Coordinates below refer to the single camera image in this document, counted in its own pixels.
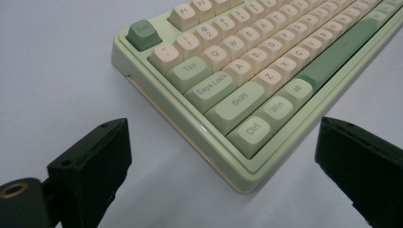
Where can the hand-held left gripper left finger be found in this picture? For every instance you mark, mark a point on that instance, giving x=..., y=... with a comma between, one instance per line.
x=92, y=171

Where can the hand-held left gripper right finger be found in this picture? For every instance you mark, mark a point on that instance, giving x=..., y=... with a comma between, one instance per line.
x=364, y=164

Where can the green and cream keyboard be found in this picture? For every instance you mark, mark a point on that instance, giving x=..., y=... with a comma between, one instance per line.
x=247, y=82

